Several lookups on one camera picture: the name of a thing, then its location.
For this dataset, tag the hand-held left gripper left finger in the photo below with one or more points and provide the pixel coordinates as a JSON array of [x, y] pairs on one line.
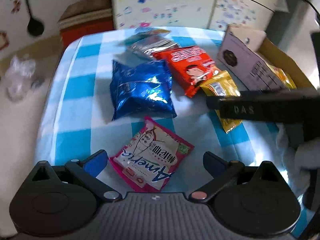
[[96, 163]]

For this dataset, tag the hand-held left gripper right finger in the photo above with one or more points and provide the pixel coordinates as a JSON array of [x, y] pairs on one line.
[[215, 163]]

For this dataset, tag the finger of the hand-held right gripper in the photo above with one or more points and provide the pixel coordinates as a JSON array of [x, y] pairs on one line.
[[212, 101]]

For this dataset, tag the yellow snack packet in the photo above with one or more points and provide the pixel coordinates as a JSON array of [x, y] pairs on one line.
[[217, 82], [282, 77]]

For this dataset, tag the red snack packet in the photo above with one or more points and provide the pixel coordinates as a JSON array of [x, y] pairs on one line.
[[190, 65]]

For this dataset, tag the cardboard box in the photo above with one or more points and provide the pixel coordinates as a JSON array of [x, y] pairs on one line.
[[245, 60]]

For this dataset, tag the pink white snack packet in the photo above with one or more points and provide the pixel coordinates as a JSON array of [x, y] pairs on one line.
[[150, 160]]

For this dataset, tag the blue foil snack packet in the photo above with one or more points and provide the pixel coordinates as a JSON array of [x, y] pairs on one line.
[[140, 90]]

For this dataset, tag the silver snack packet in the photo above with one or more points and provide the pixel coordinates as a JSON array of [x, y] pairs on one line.
[[150, 47]]

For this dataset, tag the person's right hand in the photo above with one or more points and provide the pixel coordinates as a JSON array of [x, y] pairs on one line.
[[300, 160]]

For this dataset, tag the blue white checkered tablecloth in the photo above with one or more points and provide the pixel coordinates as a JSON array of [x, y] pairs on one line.
[[82, 85]]

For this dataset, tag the clear plastic bag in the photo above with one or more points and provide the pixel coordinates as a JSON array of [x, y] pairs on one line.
[[17, 77]]

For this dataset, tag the red brown cardboard carton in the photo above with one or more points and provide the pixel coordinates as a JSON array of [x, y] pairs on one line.
[[85, 30]]

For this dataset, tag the black vase wall decal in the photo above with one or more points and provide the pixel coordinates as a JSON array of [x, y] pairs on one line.
[[35, 27]]

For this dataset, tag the red house wall sticker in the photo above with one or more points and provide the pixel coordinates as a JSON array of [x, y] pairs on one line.
[[3, 41]]

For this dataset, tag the red flower wall sticker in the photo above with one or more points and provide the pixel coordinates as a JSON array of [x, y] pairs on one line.
[[16, 5]]

